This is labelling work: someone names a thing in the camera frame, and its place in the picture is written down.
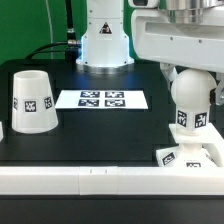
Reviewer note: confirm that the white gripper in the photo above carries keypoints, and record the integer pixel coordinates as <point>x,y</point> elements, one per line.
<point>198,46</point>

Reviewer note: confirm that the white lamp bulb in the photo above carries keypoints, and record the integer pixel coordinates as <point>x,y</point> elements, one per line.
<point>191,93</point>

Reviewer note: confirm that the white lamp base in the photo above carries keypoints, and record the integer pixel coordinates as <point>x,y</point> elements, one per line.
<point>191,150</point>

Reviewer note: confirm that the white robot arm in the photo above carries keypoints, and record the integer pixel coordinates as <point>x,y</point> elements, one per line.
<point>104,46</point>

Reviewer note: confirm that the white lamp shade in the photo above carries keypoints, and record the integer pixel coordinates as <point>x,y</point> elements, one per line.
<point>33,109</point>

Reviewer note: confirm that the white marker sheet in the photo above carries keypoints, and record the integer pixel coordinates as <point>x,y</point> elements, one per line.
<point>101,99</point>

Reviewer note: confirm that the white left fence piece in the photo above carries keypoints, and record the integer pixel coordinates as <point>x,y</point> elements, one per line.
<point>1,131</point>

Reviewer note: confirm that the white right fence rail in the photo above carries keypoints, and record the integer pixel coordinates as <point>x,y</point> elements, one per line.
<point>216,147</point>

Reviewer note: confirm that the white fence rail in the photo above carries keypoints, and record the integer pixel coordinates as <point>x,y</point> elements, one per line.
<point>110,181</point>
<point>216,147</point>

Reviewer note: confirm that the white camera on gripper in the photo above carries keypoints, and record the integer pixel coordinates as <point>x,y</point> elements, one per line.
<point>144,3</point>

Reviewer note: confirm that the white front fence rail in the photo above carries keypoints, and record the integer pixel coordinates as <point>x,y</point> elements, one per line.
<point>110,181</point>

